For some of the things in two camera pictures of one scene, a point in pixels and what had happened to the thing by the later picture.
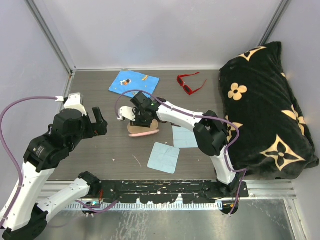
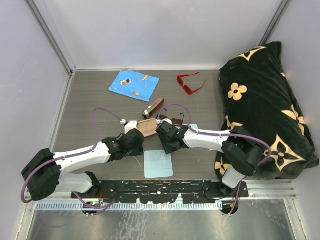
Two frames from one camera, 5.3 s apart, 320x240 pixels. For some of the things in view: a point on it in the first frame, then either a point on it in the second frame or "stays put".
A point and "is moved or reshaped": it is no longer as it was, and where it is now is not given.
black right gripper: x=137 y=123 to x=167 y=149
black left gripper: x=99 y=128 to x=138 y=151
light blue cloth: x=164 y=157 is moved or reshaped
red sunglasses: x=187 y=88 stays put
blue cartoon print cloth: x=129 y=80 stays put
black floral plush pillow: x=256 y=94 stays put
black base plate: x=169 y=191 stays put
